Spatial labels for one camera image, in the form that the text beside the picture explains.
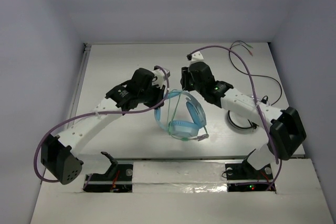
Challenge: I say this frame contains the clear tape roll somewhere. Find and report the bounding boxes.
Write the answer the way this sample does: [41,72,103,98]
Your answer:
[227,111,258,131]

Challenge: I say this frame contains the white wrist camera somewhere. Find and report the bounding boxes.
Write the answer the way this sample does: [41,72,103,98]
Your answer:
[152,66,170,83]
[186,51,204,64]

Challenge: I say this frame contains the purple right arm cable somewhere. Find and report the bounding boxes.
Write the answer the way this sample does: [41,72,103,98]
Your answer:
[187,45,283,192]

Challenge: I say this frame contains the metal rail strip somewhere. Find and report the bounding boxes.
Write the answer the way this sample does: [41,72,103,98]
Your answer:
[114,156,246,162]

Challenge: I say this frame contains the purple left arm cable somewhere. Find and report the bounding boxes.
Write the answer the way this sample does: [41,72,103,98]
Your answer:
[33,65,170,184]

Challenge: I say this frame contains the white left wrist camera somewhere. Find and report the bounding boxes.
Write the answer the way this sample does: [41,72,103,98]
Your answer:
[152,66,170,83]

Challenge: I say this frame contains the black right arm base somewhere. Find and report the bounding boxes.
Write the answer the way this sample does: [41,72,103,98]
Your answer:
[221,159,277,193]

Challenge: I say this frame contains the light blue headphones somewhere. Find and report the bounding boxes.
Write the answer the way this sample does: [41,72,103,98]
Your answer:
[154,89,209,142]

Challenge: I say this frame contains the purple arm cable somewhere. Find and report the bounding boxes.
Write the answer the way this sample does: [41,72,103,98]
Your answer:
[33,65,170,184]
[187,45,283,192]

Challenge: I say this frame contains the black audio splitter cable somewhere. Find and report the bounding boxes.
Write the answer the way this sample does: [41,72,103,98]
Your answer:
[228,40,283,106]

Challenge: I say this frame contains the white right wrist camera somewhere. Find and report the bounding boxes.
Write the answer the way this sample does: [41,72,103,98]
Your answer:
[186,51,204,64]

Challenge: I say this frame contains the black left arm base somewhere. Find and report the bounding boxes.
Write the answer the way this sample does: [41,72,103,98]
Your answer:
[82,152,133,193]

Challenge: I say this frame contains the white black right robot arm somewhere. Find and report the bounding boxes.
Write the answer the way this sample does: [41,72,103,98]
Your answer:
[181,61,307,178]

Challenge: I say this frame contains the green headphone cable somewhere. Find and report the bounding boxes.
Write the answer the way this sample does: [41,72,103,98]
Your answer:
[165,89,210,142]

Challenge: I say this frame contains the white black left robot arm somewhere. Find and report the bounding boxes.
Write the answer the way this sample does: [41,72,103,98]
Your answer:
[34,66,170,185]

